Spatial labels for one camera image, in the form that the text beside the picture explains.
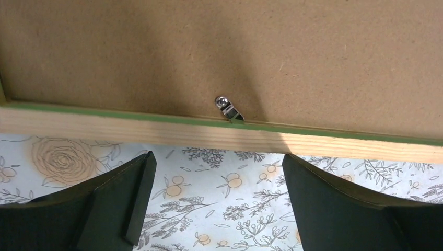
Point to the metal frame clip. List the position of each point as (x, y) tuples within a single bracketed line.
[(229, 111)]

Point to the floral tablecloth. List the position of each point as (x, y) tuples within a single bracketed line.
[(209, 199)]

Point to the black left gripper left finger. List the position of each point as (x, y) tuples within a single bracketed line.
[(106, 212)]

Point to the green wooden picture frame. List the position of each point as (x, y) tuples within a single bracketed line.
[(207, 135)]

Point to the brown frame backing board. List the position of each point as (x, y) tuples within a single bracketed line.
[(361, 66)]

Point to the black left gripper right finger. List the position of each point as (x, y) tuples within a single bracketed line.
[(335, 214)]

